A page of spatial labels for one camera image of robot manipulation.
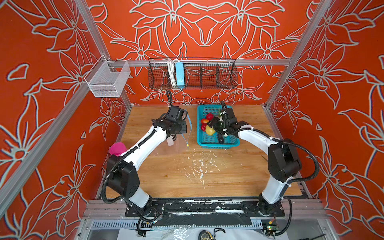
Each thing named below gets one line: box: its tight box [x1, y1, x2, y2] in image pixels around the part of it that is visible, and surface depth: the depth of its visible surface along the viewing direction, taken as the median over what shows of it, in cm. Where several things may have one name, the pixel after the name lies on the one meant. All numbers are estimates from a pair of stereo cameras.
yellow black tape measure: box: [198, 230, 214, 240], surface depth 66 cm
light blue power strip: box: [175, 62, 185, 88], surface depth 92 cm
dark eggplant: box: [218, 133, 224, 144], surface depth 98 cm
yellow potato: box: [205, 125, 216, 136], surface depth 89 cm
